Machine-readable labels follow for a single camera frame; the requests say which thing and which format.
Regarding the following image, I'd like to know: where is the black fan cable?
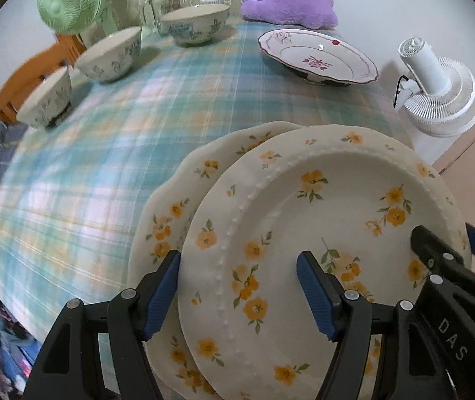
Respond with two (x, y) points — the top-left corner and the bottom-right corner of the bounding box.
(394, 75), (410, 110)

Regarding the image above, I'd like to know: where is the blue striped bedding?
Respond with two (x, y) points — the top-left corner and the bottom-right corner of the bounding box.
(0, 125), (27, 192)

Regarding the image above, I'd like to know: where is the large blue floral bowl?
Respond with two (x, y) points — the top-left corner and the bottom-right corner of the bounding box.
(161, 3), (230, 47)

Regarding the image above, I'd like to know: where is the dark clothing pile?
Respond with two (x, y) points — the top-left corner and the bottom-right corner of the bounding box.
(0, 258), (44, 388)

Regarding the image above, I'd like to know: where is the purple plush toy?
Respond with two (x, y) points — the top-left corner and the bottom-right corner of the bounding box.
(239, 0), (339, 30)

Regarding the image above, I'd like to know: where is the green desk fan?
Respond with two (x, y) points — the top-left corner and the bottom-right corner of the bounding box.
(37, 0), (130, 46)

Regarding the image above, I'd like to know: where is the beaded yellow flower plate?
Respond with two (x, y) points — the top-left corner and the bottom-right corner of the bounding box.
(178, 124), (471, 400)

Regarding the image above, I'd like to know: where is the glass jar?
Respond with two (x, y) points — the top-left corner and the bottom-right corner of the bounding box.
(139, 0), (184, 36)

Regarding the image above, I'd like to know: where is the white plate red flower trim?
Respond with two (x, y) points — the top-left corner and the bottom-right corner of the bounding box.
(257, 29), (379, 87)

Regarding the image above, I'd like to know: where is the small blue floral bowl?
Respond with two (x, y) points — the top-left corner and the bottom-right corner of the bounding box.
(16, 66), (72, 130)

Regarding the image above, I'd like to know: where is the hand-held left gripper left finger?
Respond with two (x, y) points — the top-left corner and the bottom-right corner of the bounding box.
(23, 250), (182, 400)

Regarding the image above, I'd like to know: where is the scalloped yellow flower plate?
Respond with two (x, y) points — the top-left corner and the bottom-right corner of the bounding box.
(128, 121), (300, 396)

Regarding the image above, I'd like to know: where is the white desk fan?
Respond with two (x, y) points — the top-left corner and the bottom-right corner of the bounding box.
(396, 37), (475, 137)

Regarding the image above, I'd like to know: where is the medium blue floral bowl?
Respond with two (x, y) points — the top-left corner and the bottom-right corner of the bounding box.
(75, 26), (143, 84)

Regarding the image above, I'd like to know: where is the plaid tablecloth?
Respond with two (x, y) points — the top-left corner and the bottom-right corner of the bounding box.
(0, 21), (413, 384)

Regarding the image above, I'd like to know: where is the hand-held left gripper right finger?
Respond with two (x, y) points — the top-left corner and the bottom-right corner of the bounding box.
(296, 251), (442, 400)

